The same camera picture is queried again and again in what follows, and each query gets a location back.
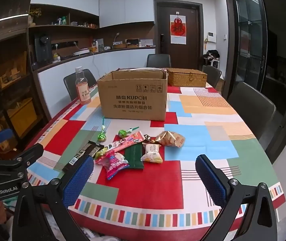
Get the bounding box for red and white wall calendar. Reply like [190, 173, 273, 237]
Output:
[170, 14, 186, 44]

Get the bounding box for colourful patterned tablecloth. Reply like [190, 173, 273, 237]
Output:
[26, 68, 286, 234]

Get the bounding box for brown cardboard box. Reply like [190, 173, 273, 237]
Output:
[97, 70, 168, 121]

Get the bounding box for dark wooden door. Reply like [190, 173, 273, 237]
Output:
[157, 2, 203, 67]

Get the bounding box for green foil lollipop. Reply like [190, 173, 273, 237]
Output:
[118, 126, 139, 138]
[97, 116, 108, 142]

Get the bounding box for pink candy bag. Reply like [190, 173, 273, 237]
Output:
[94, 151, 129, 180]

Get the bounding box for gold foil snack packet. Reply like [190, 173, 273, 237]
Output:
[156, 131, 185, 148]

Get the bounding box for white pastry packet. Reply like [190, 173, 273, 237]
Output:
[140, 143, 163, 163]

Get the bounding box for white counter cabinet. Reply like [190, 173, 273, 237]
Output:
[33, 46, 156, 121]

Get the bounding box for woven straw basket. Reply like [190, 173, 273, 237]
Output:
[166, 68, 208, 88]

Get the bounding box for black snack packet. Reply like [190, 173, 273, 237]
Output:
[63, 141, 104, 172]

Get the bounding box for white wall cabinets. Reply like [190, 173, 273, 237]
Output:
[30, 0, 155, 28]

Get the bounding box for black and white bag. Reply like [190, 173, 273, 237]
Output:
[203, 50, 220, 68]

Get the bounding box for dark glass door cabinet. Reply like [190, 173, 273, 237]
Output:
[233, 0, 269, 93]

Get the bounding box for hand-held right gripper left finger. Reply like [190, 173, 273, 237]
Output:
[11, 156, 94, 241]

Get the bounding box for wooden display cabinet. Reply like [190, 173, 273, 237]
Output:
[0, 30, 43, 141]

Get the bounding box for pink drink bottle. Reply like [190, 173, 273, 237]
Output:
[75, 66, 92, 105]

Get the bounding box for black water dispenser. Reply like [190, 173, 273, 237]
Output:
[34, 35, 52, 63]

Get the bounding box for wooden wall shelf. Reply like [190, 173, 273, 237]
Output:
[29, 4, 99, 32]

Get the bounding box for grey dining chair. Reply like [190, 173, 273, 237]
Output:
[63, 69, 97, 101]
[227, 82, 277, 141]
[202, 65, 222, 89]
[147, 54, 171, 69]

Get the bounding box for long pink snack packet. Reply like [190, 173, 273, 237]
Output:
[105, 131, 143, 153]

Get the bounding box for dark green snack packet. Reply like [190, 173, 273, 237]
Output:
[123, 143, 145, 169]

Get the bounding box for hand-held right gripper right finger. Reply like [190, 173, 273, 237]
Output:
[195, 154, 279, 241]

